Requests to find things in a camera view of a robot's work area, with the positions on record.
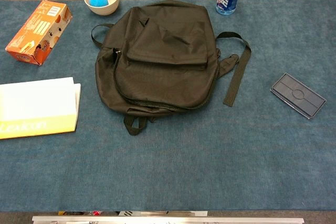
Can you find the black backpack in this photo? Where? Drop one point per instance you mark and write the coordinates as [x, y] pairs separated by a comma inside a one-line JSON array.
[[162, 77]]

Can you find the white book with yellow band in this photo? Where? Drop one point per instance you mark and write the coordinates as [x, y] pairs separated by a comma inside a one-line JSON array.
[[36, 103]]

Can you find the white bowl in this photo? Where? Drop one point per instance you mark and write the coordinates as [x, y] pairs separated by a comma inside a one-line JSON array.
[[103, 10]]

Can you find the orange snack box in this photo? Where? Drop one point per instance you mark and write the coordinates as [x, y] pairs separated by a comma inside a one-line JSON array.
[[36, 32]]

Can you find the silver metal bracket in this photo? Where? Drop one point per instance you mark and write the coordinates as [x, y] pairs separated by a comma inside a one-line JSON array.
[[162, 213]]

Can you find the aluminium rail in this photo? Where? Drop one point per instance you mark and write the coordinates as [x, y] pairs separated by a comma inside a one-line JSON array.
[[168, 220]]

